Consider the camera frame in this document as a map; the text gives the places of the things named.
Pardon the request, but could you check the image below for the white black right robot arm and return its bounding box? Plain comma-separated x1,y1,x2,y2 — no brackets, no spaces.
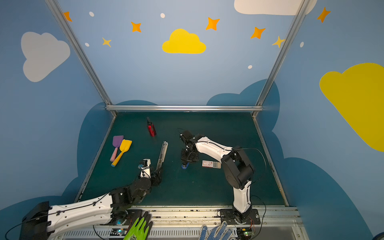
180,131,255,221

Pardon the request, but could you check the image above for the purple spatula pink handle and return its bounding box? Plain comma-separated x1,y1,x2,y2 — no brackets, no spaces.
110,135,124,162

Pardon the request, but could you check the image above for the front aluminium base frame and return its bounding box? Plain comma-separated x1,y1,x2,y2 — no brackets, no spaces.
50,206,309,240

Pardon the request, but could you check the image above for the corner aluminium post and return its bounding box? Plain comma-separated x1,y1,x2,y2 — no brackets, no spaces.
252,0,312,120
45,0,113,107

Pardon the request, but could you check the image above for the green work glove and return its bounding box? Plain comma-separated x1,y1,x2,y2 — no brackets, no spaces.
124,212,153,240

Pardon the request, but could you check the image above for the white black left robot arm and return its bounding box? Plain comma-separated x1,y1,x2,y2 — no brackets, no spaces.
19,170,163,240

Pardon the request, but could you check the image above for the red metal bottle black cap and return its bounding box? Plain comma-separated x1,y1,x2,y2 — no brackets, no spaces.
147,117,157,137

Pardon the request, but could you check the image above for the horizontal aluminium back rail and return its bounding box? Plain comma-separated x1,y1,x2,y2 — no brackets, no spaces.
106,105,263,112

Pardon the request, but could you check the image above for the red white staple box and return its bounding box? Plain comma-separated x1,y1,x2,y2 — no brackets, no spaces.
202,160,222,169

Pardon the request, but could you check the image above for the blue dotted white glove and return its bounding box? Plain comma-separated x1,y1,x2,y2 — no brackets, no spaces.
199,221,237,240

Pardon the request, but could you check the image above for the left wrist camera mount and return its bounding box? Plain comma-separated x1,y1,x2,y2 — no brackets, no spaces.
138,159,151,179

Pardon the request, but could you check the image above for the left corner aluminium post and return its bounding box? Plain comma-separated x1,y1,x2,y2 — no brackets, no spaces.
45,0,113,107

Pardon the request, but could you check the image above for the yellow spatula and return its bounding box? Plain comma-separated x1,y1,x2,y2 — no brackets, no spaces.
111,140,133,167

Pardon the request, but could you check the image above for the right corner aluminium post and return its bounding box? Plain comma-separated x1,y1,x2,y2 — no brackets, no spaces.
252,0,312,120

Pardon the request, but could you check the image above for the long metal stapler magazine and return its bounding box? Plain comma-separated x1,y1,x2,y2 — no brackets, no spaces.
156,141,169,172

